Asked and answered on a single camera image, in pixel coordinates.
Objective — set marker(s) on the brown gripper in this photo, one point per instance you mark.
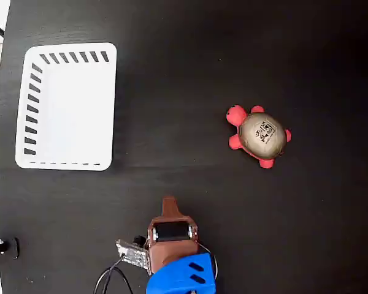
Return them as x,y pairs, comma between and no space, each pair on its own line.
172,252

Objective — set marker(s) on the red turtle toy grey shell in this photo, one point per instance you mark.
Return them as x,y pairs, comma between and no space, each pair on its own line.
262,137

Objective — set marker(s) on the white plastic basket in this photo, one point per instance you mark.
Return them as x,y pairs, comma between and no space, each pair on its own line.
79,116

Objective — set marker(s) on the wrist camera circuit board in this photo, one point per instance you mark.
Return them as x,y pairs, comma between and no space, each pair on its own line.
133,255

